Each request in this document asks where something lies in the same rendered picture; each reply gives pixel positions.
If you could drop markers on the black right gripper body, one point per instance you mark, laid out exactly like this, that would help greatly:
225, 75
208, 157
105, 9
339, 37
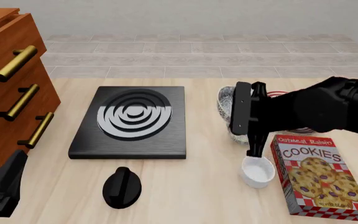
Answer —
258, 140

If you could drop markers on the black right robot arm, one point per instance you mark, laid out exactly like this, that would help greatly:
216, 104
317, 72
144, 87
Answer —
322, 107

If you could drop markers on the white plate with red rings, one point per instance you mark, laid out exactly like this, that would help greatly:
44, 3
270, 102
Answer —
303, 131

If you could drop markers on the patterned black and white bowl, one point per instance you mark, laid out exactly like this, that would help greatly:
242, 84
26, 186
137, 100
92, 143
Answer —
225, 102

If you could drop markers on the flat black stove plate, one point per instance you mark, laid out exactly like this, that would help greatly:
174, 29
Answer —
166, 140

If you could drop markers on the small white ramekin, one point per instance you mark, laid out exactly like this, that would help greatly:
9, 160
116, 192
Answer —
258, 173

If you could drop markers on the red cookie box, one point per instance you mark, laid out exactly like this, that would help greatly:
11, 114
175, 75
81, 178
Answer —
319, 177

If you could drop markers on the round black stove knob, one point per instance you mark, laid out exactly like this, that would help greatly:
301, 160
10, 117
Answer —
121, 189

